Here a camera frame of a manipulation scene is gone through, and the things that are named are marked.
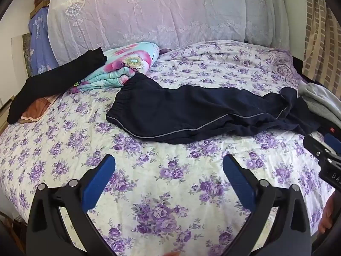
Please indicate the beige checked curtain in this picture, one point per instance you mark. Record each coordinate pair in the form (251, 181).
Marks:
(319, 45)

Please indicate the white lace cover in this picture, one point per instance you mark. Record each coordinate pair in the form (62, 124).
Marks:
(146, 13)

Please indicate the wall poster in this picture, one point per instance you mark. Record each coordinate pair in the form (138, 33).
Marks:
(26, 56)

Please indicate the navy blue pants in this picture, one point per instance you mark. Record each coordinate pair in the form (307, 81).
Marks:
(173, 112)

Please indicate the purple floral bed sheet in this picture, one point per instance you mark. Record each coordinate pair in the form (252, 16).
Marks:
(170, 192)

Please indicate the orange brown cloth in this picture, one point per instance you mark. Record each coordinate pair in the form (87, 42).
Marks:
(36, 109)

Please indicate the long black garment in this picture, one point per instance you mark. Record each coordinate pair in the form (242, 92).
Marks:
(53, 74)

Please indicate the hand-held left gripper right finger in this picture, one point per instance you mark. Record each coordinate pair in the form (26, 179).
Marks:
(237, 181)

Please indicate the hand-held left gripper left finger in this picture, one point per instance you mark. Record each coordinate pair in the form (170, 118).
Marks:
(98, 181)

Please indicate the person's right hand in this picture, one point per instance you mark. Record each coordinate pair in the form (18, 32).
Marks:
(325, 216)

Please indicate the blue printed cloth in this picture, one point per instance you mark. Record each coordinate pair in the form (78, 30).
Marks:
(40, 45)

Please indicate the brown wooden headboard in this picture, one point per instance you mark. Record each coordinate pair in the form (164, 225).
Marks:
(40, 4)

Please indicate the folded teal pink floral quilt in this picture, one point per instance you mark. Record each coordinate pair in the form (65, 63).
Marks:
(125, 64)

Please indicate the grey fleece garment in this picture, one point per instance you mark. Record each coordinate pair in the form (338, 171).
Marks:
(319, 98)

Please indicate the black garment with red label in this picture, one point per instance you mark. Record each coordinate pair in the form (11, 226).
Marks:
(329, 126)

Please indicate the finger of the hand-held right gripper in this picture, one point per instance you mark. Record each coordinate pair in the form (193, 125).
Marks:
(333, 142)
(315, 149)

